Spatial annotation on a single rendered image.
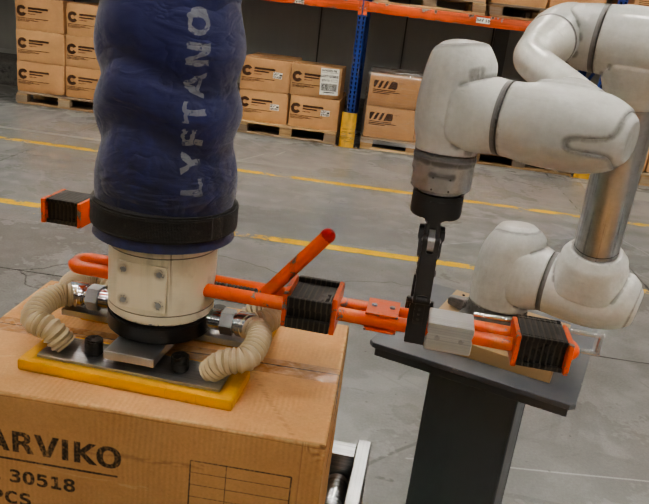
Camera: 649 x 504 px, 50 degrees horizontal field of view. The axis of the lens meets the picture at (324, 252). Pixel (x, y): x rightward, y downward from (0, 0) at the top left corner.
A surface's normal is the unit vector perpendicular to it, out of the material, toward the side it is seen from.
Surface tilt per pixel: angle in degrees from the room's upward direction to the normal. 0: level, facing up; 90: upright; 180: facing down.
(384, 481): 0
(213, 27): 78
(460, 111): 89
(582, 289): 107
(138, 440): 90
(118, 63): 69
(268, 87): 91
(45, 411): 90
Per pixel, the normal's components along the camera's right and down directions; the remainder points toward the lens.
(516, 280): -0.45, 0.21
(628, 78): -0.53, 0.61
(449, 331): -0.17, 0.31
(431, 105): -0.66, 0.19
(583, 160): -0.27, 0.80
